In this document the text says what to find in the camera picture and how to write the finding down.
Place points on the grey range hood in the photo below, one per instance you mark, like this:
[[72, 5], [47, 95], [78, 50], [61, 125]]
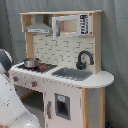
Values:
[[40, 25]]

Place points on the red right stove knob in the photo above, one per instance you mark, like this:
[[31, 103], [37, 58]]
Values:
[[34, 83]]

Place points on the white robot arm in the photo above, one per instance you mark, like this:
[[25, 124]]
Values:
[[13, 114]]

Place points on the red left stove knob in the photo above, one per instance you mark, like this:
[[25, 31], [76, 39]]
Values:
[[15, 78]]

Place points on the black toy faucet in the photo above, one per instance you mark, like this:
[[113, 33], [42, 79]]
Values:
[[81, 63]]

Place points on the black toy stovetop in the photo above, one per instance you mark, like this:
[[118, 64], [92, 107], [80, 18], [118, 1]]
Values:
[[43, 67]]

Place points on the silver toy pot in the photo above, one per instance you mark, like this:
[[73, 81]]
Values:
[[32, 62]]

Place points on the wooden toy kitchen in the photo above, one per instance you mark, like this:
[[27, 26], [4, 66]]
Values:
[[87, 97]]

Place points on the grey toy sink basin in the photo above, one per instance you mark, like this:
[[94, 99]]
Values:
[[72, 74]]

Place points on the red stove knob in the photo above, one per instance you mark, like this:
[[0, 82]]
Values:
[[15, 78], [34, 83]]

